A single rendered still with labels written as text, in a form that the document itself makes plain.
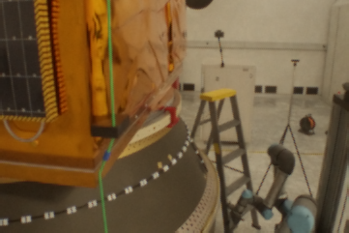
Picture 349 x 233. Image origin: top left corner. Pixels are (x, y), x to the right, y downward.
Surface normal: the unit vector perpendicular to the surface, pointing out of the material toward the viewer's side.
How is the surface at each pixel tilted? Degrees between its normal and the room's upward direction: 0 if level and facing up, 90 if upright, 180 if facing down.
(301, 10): 90
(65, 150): 95
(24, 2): 90
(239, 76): 90
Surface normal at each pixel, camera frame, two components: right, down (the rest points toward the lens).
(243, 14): -0.12, 0.26
